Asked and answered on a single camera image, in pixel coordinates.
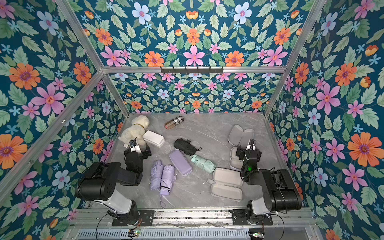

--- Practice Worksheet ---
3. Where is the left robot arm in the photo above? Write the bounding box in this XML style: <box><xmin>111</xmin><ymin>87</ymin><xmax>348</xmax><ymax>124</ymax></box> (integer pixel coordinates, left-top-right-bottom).
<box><xmin>75</xmin><ymin>140</ymin><xmax>152</xmax><ymax>223</ymax></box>

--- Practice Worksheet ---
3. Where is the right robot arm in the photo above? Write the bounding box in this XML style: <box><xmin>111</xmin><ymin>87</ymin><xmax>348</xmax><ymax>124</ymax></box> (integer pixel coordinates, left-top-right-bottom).
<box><xmin>240</xmin><ymin>139</ymin><xmax>302</xmax><ymax>225</ymax></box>

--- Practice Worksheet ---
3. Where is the white closed umbrella case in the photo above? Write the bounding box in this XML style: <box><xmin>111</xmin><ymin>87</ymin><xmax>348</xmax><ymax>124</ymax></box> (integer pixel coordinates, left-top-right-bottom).
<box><xmin>143</xmin><ymin>131</ymin><xmax>165</xmax><ymax>148</ymax></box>

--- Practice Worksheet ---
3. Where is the mint green folded umbrella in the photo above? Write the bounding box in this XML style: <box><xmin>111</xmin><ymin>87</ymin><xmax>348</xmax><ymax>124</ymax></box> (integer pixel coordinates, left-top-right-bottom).
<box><xmin>191</xmin><ymin>155</ymin><xmax>216</xmax><ymax>174</ymax></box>

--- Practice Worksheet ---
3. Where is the black folded umbrella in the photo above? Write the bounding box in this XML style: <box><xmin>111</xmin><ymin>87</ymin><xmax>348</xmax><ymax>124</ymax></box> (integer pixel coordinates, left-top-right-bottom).
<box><xmin>174</xmin><ymin>138</ymin><xmax>202</xmax><ymax>156</ymax></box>

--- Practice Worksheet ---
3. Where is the plaid folded umbrella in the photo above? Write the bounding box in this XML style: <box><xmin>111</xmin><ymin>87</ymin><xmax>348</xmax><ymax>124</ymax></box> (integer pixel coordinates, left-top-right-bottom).
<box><xmin>165</xmin><ymin>116</ymin><xmax>185</xmax><ymax>130</ymax></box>

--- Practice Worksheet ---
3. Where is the white plush dog toy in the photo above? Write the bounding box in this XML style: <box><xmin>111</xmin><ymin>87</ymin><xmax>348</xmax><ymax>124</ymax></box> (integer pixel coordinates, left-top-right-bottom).
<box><xmin>118</xmin><ymin>115</ymin><xmax>150</xmax><ymax>148</ymax></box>

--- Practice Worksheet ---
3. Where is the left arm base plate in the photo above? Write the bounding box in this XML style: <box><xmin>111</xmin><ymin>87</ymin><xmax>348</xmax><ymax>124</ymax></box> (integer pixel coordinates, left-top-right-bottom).
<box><xmin>112</xmin><ymin>210</ymin><xmax>155</xmax><ymax>227</ymax></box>

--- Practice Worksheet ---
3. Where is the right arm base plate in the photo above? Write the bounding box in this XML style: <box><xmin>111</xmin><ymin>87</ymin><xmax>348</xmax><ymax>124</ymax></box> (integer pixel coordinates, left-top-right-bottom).
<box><xmin>229</xmin><ymin>209</ymin><xmax>273</xmax><ymax>226</ymax></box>

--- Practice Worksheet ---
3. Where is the aluminium front rail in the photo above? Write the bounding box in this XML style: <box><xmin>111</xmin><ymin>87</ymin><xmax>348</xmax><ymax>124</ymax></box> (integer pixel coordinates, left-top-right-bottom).
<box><xmin>70</xmin><ymin>207</ymin><xmax>317</xmax><ymax>229</ymax></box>

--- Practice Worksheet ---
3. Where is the black hook rail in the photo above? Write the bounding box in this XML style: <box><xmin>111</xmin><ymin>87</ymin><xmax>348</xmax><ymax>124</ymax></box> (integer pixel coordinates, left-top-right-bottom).
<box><xmin>160</xmin><ymin>67</ymin><xmax>224</xmax><ymax>75</ymax></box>

